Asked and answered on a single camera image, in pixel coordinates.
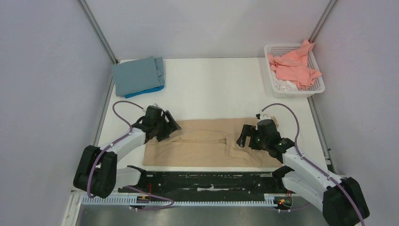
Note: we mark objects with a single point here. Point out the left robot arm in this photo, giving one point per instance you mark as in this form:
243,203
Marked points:
96,173

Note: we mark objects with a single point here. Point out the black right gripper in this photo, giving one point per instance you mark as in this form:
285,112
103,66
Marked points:
249,140

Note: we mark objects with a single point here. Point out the bright blue folded t shirt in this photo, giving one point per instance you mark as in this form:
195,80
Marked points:
151,90

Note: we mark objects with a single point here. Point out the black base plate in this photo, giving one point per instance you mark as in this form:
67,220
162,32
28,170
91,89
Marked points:
210,186

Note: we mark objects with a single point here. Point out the white t shirt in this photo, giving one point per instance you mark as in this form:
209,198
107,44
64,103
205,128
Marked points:
282,85

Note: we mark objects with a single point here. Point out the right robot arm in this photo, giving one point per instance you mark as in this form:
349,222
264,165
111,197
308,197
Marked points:
340,199

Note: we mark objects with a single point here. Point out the aluminium frame rail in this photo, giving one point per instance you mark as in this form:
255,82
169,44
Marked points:
98,31

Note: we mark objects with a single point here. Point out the pink t shirt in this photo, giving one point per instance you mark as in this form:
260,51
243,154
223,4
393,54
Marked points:
293,67

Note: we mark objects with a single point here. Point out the grey-blue folded t shirt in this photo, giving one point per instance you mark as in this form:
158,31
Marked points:
138,75

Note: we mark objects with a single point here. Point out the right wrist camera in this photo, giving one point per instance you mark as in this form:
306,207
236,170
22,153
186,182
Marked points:
262,116

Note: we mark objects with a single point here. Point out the white cable duct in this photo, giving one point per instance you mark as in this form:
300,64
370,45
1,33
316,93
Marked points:
134,200

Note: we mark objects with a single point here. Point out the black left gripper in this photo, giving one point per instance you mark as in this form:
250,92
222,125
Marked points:
170,127

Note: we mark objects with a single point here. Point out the beige t shirt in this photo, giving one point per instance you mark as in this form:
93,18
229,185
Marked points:
207,143

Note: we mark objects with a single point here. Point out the white plastic laundry basket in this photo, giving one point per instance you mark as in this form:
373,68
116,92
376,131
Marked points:
280,50

